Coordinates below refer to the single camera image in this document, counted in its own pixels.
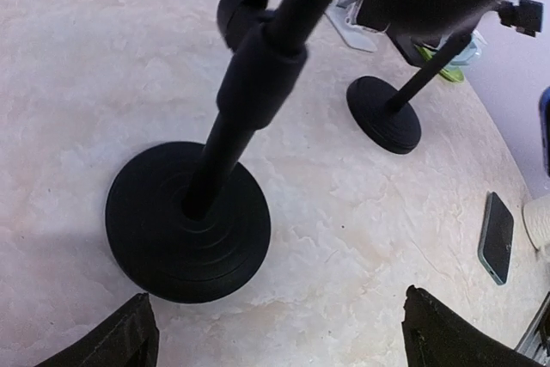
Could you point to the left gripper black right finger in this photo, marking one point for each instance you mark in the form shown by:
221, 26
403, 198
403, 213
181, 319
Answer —
434, 335

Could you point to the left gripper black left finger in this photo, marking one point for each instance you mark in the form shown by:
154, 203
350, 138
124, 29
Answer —
128, 337

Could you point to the teal phone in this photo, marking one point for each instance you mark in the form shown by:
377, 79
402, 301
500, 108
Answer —
496, 237

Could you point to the black round-base stand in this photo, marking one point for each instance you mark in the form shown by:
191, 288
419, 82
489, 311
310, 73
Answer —
186, 221
384, 113

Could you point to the blue phone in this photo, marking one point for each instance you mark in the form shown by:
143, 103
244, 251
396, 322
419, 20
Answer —
544, 113

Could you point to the white folding phone stand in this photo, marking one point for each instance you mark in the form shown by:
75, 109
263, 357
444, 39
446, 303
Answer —
343, 16

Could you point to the black folding phone stand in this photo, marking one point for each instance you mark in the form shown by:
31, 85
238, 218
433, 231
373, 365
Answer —
408, 47

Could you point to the cream ceramic mug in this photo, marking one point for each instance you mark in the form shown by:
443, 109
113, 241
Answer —
536, 214

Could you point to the green saucer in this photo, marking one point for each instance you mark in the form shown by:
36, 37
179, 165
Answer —
449, 72

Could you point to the light blue mug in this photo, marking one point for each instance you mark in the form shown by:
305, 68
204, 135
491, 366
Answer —
471, 52

